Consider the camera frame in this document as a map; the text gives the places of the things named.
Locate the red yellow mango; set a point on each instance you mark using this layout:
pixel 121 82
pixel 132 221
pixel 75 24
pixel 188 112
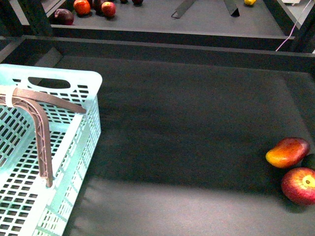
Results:
pixel 288 152

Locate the red yellow apple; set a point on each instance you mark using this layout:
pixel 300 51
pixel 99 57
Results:
pixel 298 185

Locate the right black metal divider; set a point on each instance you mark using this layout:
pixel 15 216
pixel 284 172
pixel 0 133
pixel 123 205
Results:
pixel 232 8

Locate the dark purple fruit middle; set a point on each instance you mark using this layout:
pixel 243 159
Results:
pixel 97 5

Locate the left black metal divider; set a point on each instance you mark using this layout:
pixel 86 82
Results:
pixel 182 8

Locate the black perforated metal post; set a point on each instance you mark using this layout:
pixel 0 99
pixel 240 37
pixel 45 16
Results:
pixel 304 41

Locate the yellow lemon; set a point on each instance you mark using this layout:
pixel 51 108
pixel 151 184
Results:
pixel 249 2

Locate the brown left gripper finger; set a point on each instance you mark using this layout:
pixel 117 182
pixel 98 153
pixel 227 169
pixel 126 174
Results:
pixel 42 134
pixel 56 99

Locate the dark purple fruit front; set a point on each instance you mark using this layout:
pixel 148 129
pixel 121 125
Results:
pixel 64 16

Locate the orange round fruit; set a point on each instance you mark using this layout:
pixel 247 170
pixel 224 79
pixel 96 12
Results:
pixel 82 7

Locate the dark purple fruit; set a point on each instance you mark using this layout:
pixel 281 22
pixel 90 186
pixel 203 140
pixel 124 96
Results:
pixel 64 16
pixel 97 5

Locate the black metal divider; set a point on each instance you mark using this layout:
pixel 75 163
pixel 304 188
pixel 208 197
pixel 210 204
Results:
pixel 182 8
pixel 232 8

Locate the red apple on shelf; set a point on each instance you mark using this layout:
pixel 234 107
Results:
pixel 108 9

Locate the dark green fruit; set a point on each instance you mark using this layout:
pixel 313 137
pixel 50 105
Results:
pixel 309 161

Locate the dark red fruit right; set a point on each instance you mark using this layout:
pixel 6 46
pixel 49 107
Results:
pixel 137 2

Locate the light blue plastic basket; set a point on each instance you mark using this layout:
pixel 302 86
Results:
pixel 27 206

